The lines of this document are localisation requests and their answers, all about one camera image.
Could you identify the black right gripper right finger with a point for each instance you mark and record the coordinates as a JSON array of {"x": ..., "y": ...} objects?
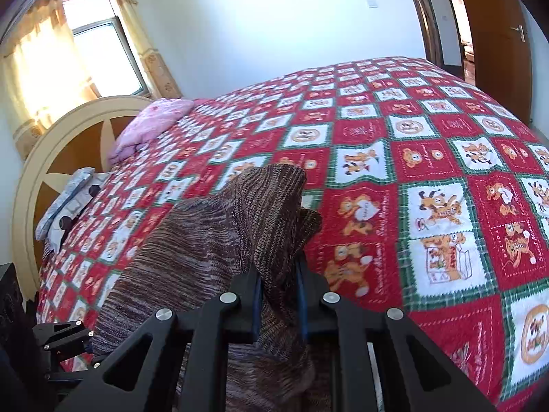
[{"x": 379, "y": 360}]

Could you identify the silver door handle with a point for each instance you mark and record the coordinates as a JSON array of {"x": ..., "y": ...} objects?
[{"x": 520, "y": 31}]

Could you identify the yellow patterned curtain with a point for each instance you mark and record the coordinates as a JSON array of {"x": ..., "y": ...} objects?
[{"x": 43, "y": 76}]

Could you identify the red patchwork bear quilt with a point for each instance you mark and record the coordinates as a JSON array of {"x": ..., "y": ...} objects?
[{"x": 433, "y": 196}]

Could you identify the brown wooden door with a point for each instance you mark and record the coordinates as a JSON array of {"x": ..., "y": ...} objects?
[{"x": 502, "y": 61}]

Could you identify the brown striped knit sweater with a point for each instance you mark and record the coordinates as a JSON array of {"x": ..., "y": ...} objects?
[{"x": 192, "y": 255}]

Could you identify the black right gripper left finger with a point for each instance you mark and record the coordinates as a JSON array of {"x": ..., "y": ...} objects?
[{"x": 175, "y": 360}]

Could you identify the pink folded blanket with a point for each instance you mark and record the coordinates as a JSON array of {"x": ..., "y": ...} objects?
[{"x": 151, "y": 122}]

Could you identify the white black-dotted pillow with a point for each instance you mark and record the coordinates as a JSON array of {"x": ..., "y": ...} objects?
[{"x": 64, "y": 221}]

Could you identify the window with dark frame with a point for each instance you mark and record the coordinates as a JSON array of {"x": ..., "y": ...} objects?
[{"x": 105, "y": 50}]

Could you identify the cream and brown headboard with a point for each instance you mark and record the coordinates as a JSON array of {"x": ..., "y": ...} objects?
[{"x": 81, "y": 138}]

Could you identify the black bedside items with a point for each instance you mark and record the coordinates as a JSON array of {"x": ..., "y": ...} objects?
[{"x": 18, "y": 357}]

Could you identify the grey patterned pillow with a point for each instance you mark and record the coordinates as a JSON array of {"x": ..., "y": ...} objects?
[{"x": 75, "y": 183}]

